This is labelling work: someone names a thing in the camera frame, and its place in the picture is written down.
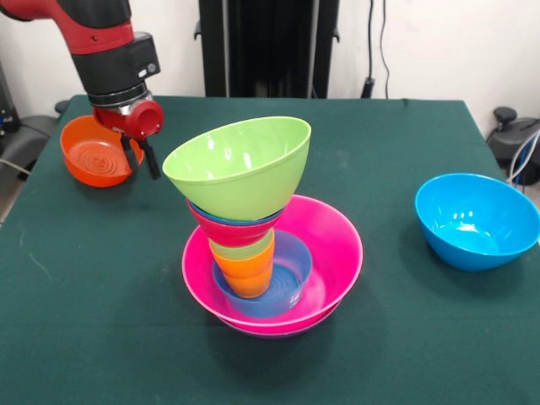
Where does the dark blue bowl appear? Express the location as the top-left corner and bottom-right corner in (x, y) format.
(187, 200), (284, 225)

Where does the large pink bowl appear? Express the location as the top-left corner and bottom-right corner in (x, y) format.
(181, 193), (365, 338)

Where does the large light blue bowl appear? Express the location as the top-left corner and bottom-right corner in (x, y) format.
(414, 171), (540, 273)

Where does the green cup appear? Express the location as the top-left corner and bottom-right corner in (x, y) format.
(208, 229), (276, 261)

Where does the lime green bowl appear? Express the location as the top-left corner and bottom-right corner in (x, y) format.
(161, 116), (312, 222)

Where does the small light blue bowl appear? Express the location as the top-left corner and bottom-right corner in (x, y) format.
(212, 230), (314, 318)

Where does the orange bowl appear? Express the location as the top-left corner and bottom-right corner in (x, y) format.
(59, 115), (145, 189)

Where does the orange cup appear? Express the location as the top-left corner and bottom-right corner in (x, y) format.
(210, 240), (276, 300)

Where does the black hanging cable with plug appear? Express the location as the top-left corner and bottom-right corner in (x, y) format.
(362, 0), (392, 100)

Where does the small pink bowl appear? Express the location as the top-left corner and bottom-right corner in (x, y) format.
(186, 202), (284, 248)

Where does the dark green tablecloth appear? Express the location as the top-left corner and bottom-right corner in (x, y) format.
(0, 94), (540, 405)

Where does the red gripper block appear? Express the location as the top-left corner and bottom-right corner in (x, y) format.
(92, 98), (165, 181)

